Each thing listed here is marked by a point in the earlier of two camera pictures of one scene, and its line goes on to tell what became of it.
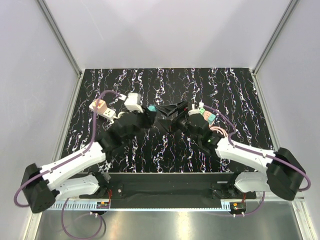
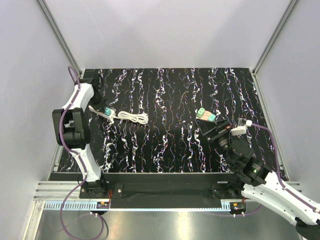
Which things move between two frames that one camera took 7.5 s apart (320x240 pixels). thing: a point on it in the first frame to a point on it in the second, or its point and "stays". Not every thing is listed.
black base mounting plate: x=167 y=190 stays
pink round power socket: x=206 y=114 stays
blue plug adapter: x=152 y=108 to x=107 y=111
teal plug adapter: x=211 y=118 stays
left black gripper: x=149 y=118 to x=99 y=106
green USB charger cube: x=201 y=111 stays
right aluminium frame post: x=279 y=28 stays
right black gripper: x=170 y=110 to x=207 y=128
